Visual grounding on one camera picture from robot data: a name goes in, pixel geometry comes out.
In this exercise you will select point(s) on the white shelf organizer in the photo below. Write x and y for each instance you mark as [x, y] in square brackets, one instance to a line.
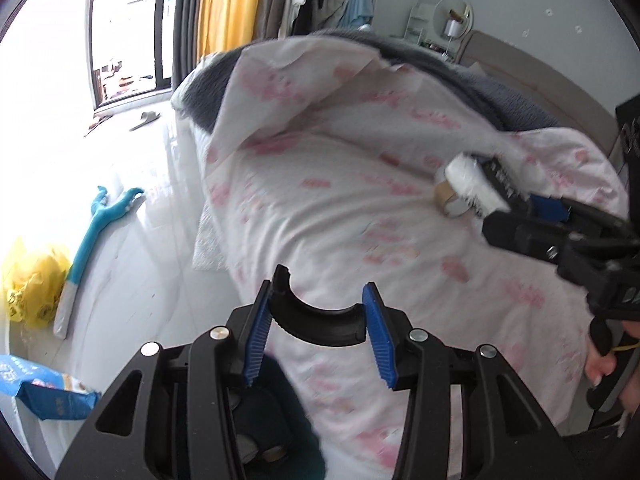
[417, 22]

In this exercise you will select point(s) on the round mirror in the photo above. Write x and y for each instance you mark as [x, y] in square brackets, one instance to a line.
[442, 7]

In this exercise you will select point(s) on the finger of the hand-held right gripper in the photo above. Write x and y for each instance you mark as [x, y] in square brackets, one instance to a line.
[515, 235]
[547, 208]

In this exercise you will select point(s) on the grey slipper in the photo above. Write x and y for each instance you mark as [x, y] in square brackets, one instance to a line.
[145, 120]
[97, 124]

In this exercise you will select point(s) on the black curved plastic piece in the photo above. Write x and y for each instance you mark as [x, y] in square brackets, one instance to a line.
[320, 322]

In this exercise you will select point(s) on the yellow curtain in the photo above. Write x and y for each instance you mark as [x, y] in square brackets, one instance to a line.
[232, 5]

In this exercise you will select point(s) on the beige bed headboard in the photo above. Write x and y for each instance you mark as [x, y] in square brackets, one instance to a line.
[540, 75]

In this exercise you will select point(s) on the blue claw-shaped toy stick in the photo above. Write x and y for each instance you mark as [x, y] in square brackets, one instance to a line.
[87, 245]

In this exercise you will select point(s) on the blue packet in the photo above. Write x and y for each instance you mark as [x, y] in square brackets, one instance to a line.
[45, 390]

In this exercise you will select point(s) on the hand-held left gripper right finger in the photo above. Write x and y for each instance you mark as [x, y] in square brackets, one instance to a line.
[380, 335]

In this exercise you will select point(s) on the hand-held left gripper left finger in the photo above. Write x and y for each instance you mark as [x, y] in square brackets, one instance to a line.
[256, 340]

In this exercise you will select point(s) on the pink printed blanket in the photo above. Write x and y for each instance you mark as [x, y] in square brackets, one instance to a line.
[350, 185]

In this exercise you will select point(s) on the white cylinder lamp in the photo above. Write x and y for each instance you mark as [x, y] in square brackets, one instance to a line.
[454, 27]

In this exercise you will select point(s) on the person's right hand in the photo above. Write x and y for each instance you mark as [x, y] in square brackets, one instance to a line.
[598, 369]

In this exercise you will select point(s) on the grey fleece blanket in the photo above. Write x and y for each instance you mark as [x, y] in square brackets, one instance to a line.
[210, 85]

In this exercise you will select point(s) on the yellow plastic bag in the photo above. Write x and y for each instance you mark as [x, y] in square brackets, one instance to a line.
[35, 280]

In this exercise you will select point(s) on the white bed sheet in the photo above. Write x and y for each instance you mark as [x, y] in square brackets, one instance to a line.
[210, 245]

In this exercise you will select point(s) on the light blue hanging garment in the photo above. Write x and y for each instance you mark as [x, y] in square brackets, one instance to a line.
[361, 2]

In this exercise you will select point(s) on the black-framed window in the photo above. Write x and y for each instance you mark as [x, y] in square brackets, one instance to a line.
[130, 25]

